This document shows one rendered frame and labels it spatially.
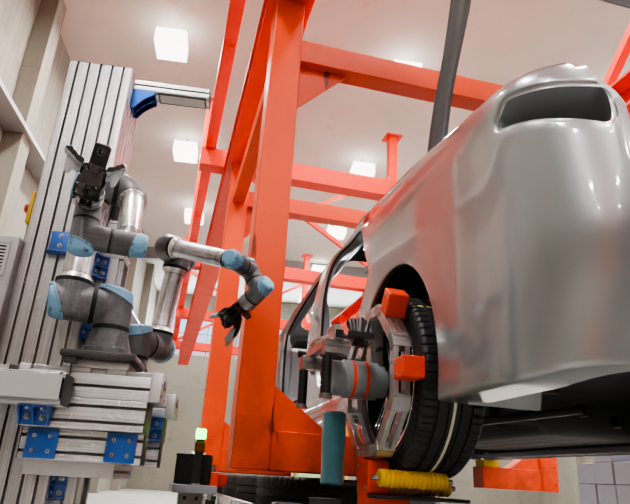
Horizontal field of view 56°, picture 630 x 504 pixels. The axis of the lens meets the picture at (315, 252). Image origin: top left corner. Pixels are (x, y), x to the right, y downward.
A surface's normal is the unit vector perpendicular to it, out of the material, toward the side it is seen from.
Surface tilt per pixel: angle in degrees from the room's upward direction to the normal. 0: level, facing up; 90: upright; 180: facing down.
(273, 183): 90
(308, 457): 90
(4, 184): 90
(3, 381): 90
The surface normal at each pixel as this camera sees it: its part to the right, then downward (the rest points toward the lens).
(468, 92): 0.25, -0.34
